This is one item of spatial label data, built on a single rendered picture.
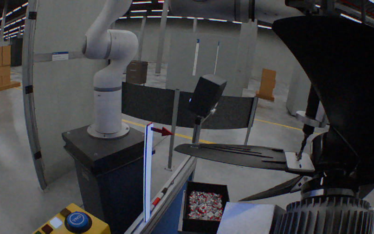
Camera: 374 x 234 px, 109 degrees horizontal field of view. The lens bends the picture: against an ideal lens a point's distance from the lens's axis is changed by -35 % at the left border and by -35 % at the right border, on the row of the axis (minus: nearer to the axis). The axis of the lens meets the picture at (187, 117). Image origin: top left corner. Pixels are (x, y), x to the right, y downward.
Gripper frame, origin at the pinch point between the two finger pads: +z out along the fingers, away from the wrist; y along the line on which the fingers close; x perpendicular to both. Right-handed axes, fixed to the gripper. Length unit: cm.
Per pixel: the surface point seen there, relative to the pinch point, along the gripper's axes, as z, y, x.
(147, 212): -35, 0, -58
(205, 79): -37, -57, -23
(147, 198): -35, 0, -52
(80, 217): -36, 24, -40
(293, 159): -1.4, -0.4, -29.7
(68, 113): -180, -88, -78
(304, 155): 1.8, -2.8, -29.3
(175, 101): -89, -156, -64
